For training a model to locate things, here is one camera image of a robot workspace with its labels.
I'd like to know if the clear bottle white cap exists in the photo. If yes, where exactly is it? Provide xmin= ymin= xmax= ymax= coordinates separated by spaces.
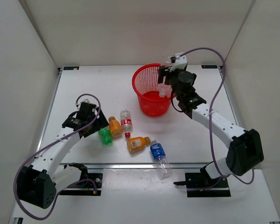
xmin=158 ymin=83 xmax=170 ymax=98

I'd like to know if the green plastic soda bottle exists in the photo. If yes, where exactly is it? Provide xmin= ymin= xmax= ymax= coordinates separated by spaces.
xmin=98 ymin=127 xmax=113 ymax=145

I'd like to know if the orange juice bottle upright-lying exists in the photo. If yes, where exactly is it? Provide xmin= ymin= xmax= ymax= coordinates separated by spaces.
xmin=108 ymin=116 xmax=123 ymax=138

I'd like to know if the clear bottle blue label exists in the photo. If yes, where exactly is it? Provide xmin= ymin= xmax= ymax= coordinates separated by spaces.
xmin=150 ymin=139 xmax=172 ymax=180

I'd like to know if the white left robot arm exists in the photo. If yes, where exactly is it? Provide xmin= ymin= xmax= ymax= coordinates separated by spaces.
xmin=15 ymin=102 xmax=108 ymax=209

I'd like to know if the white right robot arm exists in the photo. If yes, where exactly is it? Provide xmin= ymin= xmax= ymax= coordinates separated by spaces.
xmin=158 ymin=66 xmax=264 ymax=187

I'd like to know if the red plastic mesh bin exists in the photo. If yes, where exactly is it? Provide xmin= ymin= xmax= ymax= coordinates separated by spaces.
xmin=132 ymin=63 xmax=172 ymax=117

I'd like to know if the clear bottle red label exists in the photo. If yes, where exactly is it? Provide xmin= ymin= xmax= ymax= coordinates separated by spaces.
xmin=120 ymin=109 xmax=133 ymax=139

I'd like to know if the orange juice bottle barcode label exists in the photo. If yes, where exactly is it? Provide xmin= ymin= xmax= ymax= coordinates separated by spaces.
xmin=126 ymin=137 xmax=151 ymax=153

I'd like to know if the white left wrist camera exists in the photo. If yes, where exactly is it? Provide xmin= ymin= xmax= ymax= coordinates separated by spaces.
xmin=80 ymin=99 xmax=96 ymax=107

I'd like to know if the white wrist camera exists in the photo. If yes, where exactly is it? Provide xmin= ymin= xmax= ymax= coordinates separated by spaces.
xmin=80 ymin=99 xmax=96 ymax=107
xmin=165 ymin=52 xmax=188 ymax=72

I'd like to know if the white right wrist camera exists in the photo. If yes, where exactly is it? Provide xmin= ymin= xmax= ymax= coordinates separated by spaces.
xmin=165 ymin=52 xmax=188 ymax=72

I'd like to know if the aluminium table edge rail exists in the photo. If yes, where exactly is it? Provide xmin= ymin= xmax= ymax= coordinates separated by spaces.
xmin=56 ymin=162 xmax=213 ymax=170

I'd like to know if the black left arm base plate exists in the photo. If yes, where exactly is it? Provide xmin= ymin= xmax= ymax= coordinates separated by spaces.
xmin=60 ymin=169 xmax=103 ymax=196

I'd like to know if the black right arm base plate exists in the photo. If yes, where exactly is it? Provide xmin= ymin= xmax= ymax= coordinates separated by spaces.
xmin=173 ymin=173 xmax=231 ymax=198

